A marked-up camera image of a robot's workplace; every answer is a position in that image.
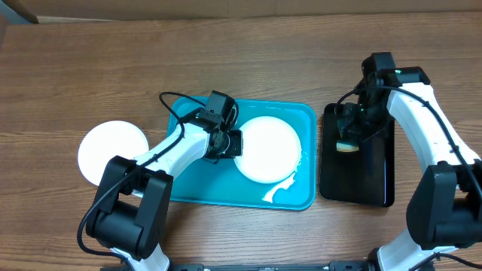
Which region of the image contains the white plate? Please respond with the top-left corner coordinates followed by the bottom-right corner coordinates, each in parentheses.
top-left (78, 120), bottom-right (149, 186)
top-left (234, 116), bottom-right (301, 184)

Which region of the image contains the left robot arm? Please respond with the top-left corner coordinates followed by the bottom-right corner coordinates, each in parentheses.
top-left (77, 91), bottom-right (243, 270)

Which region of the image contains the black plastic tray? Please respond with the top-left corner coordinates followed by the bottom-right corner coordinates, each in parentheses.
top-left (319, 103), bottom-right (395, 207)

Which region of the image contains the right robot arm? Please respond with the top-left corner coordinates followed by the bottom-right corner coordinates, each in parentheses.
top-left (334, 52), bottom-right (481, 271)

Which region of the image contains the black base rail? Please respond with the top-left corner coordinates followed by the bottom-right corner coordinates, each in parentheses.
top-left (168, 260), bottom-right (375, 271)

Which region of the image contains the green yellow sponge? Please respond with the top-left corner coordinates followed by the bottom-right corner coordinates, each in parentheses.
top-left (336, 130), bottom-right (360, 153)

